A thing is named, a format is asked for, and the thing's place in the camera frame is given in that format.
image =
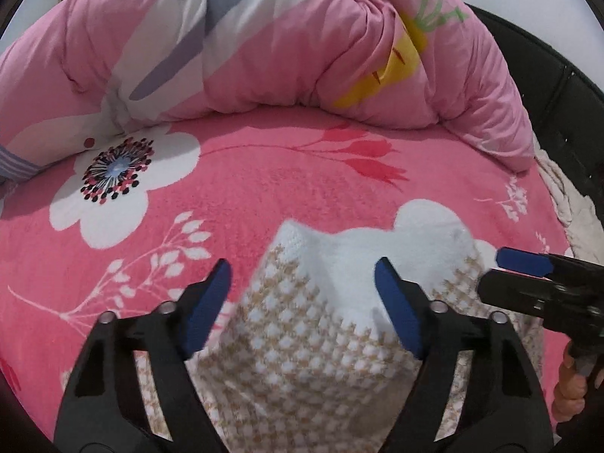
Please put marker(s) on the beige checked knit coat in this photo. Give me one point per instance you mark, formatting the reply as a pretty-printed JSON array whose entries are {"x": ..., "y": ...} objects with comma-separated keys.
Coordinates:
[{"x": 292, "y": 339}]

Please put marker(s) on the cream fuzzy blanket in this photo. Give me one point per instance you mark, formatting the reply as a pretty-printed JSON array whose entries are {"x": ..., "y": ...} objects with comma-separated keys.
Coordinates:
[{"x": 580, "y": 217}]

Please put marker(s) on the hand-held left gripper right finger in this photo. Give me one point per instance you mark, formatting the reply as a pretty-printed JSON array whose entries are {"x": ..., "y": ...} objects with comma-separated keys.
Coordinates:
[{"x": 398, "y": 311}]

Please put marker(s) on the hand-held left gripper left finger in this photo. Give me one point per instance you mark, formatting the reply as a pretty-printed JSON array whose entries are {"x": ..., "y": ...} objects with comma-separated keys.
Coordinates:
[{"x": 207, "y": 311}]

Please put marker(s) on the pink floral bed blanket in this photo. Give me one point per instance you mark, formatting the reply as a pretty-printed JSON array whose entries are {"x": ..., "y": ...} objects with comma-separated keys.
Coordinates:
[{"x": 236, "y": 188}]

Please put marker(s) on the person's right hand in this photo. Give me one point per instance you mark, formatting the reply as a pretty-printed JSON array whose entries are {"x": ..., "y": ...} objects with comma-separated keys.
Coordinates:
[{"x": 568, "y": 396}]

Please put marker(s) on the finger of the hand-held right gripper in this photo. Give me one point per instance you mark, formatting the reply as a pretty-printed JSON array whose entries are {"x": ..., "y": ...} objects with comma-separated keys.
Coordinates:
[
  {"x": 519, "y": 260},
  {"x": 514, "y": 292}
]

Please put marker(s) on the pink printed quilt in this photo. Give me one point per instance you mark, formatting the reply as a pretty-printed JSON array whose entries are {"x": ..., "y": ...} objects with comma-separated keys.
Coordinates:
[{"x": 283, "y": 56}]

